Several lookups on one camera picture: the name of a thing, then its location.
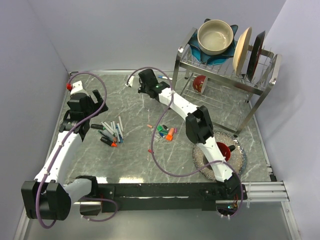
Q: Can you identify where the black plate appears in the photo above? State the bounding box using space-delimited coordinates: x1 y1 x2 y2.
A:
246 30 266 82

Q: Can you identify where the blue capped white marker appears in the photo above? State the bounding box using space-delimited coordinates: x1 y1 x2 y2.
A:
158 75 173 80

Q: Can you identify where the steel dish rack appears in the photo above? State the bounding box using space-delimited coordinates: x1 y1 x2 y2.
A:
172 27 283 137

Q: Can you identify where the beige ceramic bowl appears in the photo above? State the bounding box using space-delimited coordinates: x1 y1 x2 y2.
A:
197 19 234 56

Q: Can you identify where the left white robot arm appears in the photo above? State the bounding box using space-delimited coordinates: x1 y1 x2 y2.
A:
21 89 108 221

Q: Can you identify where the teal star shaped plate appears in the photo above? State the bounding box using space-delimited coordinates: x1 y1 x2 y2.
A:
188 18 238 66

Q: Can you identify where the small red bowl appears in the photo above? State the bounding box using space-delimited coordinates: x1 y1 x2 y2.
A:
192 75 208 95

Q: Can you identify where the black orange highlighter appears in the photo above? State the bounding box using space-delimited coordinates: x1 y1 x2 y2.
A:
100 136 117 147

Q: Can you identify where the beige plate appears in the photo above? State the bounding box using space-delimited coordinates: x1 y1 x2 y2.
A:
232 26 252 77

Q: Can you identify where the green highlighter cap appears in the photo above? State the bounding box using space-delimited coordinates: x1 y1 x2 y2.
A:
156 125 163 132

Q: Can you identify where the orange highlighter cap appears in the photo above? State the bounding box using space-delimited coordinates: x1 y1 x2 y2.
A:
165 134 173 141

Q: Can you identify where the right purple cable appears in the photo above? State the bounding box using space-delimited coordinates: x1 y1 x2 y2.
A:
126 66 245 218

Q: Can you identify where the black green highlighter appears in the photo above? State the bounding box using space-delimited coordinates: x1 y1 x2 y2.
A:
90 124 104 130

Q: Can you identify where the speckled grey plate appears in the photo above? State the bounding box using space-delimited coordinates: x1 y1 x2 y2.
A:
192 131 247 182

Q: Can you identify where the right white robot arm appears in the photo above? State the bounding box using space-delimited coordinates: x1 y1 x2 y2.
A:
138 67 244 200

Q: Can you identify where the red black mug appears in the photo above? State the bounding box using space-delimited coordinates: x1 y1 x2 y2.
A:
217 142 236 162

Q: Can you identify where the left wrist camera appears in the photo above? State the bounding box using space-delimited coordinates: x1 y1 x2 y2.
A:
66 80 87 95

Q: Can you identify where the black base bar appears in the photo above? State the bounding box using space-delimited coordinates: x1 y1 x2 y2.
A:
81 182 248 213

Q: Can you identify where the dark blue pen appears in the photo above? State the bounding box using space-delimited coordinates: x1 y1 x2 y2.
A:
116 127 124 143

